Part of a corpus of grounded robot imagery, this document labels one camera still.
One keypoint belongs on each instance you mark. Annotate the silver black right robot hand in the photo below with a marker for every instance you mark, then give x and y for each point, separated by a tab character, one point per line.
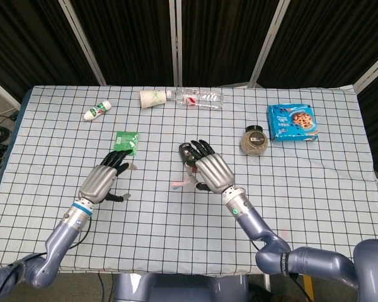
214	173

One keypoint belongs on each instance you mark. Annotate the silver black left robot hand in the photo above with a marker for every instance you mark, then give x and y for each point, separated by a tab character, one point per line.
97	182

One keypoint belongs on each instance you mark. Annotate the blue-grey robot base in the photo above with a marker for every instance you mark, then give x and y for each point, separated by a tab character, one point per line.
179	287

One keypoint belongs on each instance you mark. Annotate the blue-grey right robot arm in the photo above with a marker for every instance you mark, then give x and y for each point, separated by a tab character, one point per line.
302	258

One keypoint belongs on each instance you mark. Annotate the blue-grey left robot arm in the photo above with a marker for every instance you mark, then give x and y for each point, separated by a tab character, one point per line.
60	239

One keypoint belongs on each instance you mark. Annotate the black bottle red cap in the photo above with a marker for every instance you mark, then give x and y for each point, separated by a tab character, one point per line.
185	152

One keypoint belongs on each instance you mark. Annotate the green foil packet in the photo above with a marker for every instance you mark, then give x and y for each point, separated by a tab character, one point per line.
124	141

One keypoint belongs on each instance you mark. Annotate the glass jar black lid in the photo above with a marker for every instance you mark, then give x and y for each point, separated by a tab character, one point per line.
253	141

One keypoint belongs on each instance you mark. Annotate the white green yogurt bottle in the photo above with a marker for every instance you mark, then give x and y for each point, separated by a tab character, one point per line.
96	110

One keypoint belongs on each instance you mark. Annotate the checkered light blue tablecloth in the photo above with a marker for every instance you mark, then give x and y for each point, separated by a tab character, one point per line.
163	226

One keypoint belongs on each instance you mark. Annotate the clear plastic water bottle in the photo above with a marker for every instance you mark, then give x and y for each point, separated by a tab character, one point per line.
198	97

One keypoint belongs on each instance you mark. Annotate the blue cookie box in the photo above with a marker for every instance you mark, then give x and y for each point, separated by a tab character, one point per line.
292	122

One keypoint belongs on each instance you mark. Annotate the white paper cup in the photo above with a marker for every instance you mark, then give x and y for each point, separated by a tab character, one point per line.
152	98

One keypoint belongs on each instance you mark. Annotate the white table leg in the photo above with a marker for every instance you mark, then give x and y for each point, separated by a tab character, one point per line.
266	281

